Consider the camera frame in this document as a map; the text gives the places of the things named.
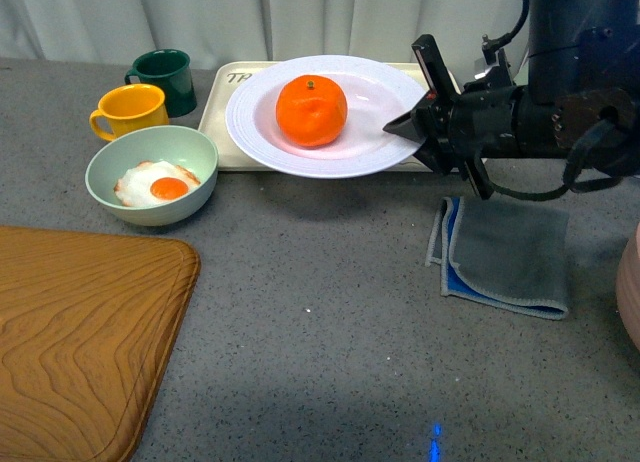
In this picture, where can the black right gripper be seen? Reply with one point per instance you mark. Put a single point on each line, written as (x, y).
(453, 128)

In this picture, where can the white ridged deep plate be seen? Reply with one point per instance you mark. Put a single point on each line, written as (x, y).
(365, 142)

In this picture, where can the orange mandarin fruit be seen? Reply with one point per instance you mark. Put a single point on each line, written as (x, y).
(311, 110)

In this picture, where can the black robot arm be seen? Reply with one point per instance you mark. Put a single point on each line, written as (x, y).
(580, 104)

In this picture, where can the grey blue folded cloth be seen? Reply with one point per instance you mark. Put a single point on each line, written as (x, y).
(502, 254)

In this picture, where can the beige bear serving tray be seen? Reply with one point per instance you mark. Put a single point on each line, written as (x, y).
(220, 132)

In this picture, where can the dark green mug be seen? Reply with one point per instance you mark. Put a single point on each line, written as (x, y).
(168, 69)

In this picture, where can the pink bowl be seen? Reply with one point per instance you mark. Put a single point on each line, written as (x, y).
(627, 288)

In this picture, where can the light green bowl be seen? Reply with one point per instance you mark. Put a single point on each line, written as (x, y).
(177, 145)

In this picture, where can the fake fried egg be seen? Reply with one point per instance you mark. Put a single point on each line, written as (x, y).
(154, 183)

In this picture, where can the yellow mug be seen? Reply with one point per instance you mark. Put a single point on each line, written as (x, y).
(128, 108)

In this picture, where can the white curtain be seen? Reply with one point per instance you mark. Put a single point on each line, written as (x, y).
(216, 32)

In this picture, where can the wooden cutting board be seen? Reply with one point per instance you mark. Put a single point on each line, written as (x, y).
(88, 324)

